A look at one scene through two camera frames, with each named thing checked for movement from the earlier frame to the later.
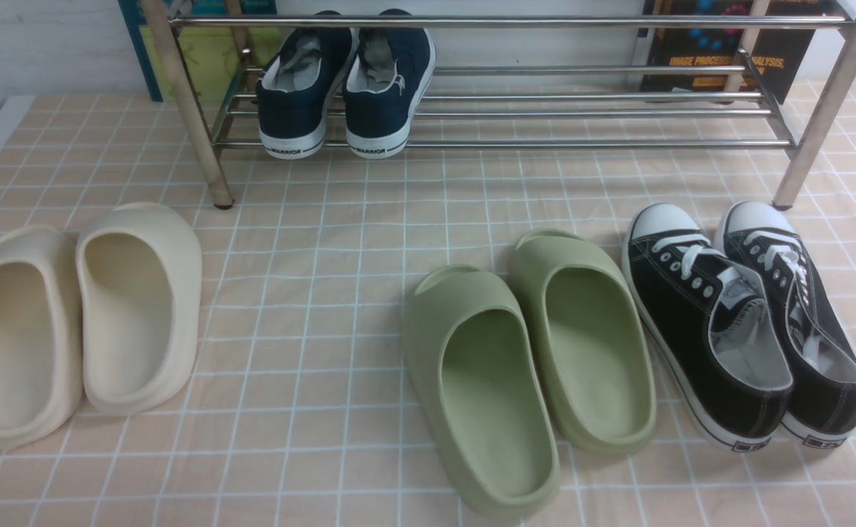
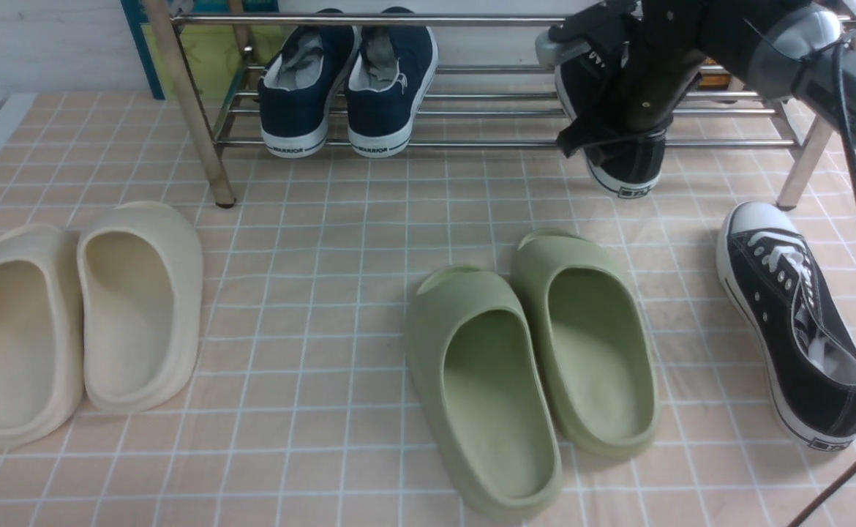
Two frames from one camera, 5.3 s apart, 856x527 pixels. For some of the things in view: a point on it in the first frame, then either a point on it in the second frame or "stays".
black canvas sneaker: x=832 y=386 stays
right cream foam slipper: x=140 y=274 stays
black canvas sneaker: x=715 y=324 -> x=590 y=84
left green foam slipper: x=482 y=391 stays
